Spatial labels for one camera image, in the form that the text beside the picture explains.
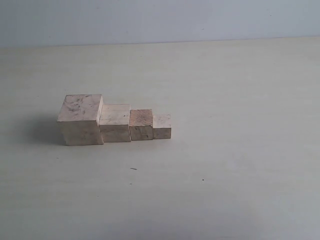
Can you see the smallest wooden cube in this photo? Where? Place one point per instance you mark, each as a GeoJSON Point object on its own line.
{"type": "Point", "coordinates": [162, 126]}

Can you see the third largest wooden cube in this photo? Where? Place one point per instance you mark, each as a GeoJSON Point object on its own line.
{"type": "Point", "coordinates": [141, 124]}

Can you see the second largest wooden cube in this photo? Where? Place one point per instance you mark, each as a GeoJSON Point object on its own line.
{"type": "Point", "coordinates": [114, 123]}

